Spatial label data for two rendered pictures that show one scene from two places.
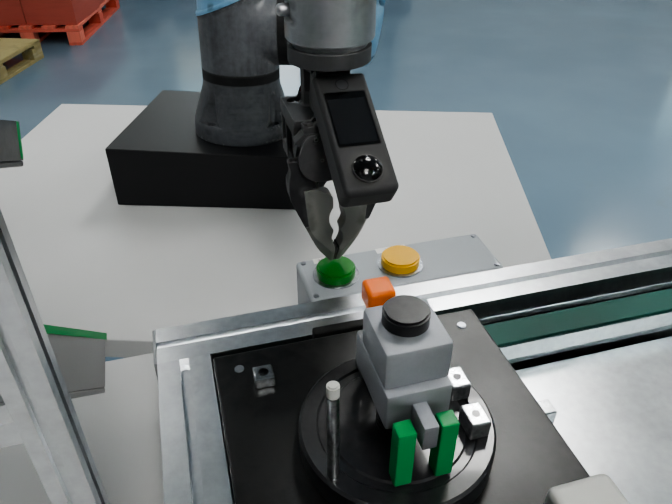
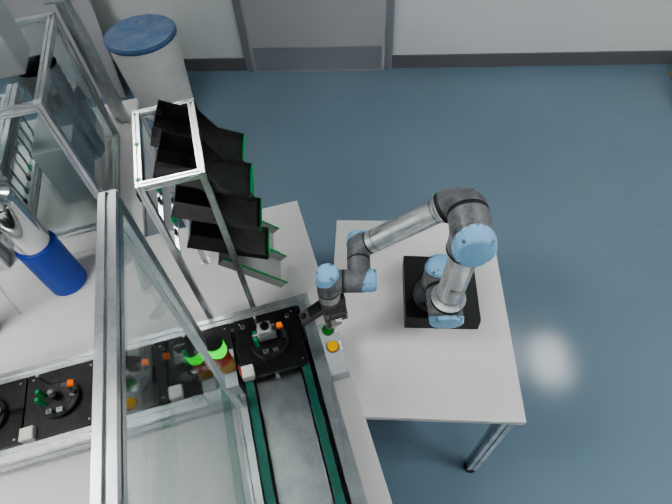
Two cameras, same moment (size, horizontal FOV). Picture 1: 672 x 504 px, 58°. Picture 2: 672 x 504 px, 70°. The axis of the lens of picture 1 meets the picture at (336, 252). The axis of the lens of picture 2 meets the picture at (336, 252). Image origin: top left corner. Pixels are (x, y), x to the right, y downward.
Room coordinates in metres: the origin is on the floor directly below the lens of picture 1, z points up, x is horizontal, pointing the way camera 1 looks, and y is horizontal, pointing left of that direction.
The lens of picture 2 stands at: (0.60, -0.82, 2.57)
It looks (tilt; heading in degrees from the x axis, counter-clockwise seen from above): 54 degrees down; 94
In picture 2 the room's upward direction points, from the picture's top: 5 degrees counter-clockwise
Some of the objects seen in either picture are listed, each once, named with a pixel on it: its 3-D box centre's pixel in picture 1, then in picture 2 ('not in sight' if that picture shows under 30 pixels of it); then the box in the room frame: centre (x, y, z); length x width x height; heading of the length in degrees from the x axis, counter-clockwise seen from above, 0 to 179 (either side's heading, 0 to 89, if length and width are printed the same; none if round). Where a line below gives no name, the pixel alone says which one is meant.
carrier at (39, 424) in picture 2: not in sight; (54, 394); (-0.43, -0.24, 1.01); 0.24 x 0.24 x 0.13; 16
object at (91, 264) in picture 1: (244, 198); (417, 308); (0.85, 0.15, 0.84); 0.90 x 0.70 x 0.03; 87
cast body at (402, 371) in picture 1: (408, 360); (263, 330); (0.27, -0.05, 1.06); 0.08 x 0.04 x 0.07; 16
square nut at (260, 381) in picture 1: (263, 376); not in sight; (0.34, 0.06, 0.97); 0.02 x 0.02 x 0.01; 16
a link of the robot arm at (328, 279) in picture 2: not in sight; (328, 281); (0.52, 0.01, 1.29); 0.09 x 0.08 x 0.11; 0
